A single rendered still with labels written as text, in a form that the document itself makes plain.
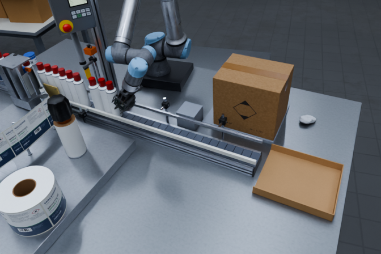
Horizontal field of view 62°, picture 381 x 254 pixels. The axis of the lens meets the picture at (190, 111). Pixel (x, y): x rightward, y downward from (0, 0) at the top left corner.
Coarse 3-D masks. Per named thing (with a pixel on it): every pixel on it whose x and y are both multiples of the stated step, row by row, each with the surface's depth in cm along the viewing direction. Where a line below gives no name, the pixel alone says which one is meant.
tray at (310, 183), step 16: (272, 144) 141; (272, 160) 139; (288, 160) 138; (304, 160) 138; (320, 160) 134; (272, 176) 132; (288, 176) 131; (304, 176) 131; (320, 176) 131; (336, 176) 130; (256, 192) 125; (272, 192) 126; (288, 192) 125; (304, 192) 125; (320, 192) 125; (336, 192) 124; (304, 208) 118; (320, 208) 119
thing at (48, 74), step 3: (48, 63) 166; (45, 66) 164; (48, 66) 165; (45, 69) 165; (48, 69) 165; (51, 69) 167; (45, 72) 167; (48, 72) 166; (51, 72) 167; (45, 75) 167; (48, 75) 166; (51, 75) 167; (48, 78) 168; (51, 78) 168; (48, 81) 169; (51, 81) 169; (51, 84) 170; (54, 84) 170
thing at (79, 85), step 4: (76, 72) 158; (76, 76) 156; (80, 76) 158; (76, 80) 157; (80, 80) 158; (76, 84) 158; (80, 84) 158; (84, 84) 161; (76, 88) 160; (80, 88) 159; (84, 88) 161; (80, 92) 161; (84, 92) 162; (80, 96) 162; (84, 96) 163; (88, 96) 166; (80, 100) 164; (84, 100) 164; (88, 100) 166; (84, 104) 165; (88, 104) 167
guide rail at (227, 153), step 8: (80, 104) 165; (96, 112) 161; (104, 112) 159; (120, 120) 155; (128, 120) 153; (144, 128) 150; (152, 128) 147; (168, 136) 145; (176, 136) 142; (192, 144) 140; (200, 144) 138; (216, 152) 136; (224, 152) 133; (248, 160) 130
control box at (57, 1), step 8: (48, 0) 135; (56, 0) 135; (64, 0) 136; (88, 0) 141; (56, 8) 136; (64, 8) 138; (72, 8) 139; (80, 8) 141; (56, 16) 138; (64, 16) 140; (88, 16) 144; (56, 24) 145; (72, 24) 143; (80, 24) 145; (88, 24) 146; (64, 32) 143; (72, 32) 146
